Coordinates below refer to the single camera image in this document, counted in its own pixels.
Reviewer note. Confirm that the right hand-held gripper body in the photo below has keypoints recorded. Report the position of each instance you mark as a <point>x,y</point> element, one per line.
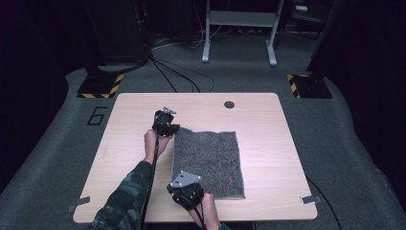
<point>190,195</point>

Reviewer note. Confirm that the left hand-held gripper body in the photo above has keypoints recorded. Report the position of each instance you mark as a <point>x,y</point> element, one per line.
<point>162,120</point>

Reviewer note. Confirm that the grey fleecy cloth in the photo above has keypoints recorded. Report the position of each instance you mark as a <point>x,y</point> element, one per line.
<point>210,159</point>

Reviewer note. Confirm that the person's left hand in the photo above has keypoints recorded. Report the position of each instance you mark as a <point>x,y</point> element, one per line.
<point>151,143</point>

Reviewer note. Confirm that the person's right hand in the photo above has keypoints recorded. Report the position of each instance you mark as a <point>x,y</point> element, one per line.
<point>207,214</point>

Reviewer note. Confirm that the dark round table grommet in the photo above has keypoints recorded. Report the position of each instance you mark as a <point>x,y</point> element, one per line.
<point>229,104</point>

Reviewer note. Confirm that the striped black stand base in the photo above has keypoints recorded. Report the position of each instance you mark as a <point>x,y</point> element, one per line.
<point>95,86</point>
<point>314,87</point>

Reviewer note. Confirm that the grey tape piece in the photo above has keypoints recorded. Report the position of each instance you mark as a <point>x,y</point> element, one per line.
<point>79,202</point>
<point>311,200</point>

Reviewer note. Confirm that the black cabinet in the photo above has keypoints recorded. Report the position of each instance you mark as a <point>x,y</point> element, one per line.
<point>118,32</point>

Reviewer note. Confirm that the white desk frame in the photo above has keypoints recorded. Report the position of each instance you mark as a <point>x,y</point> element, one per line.
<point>242,18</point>

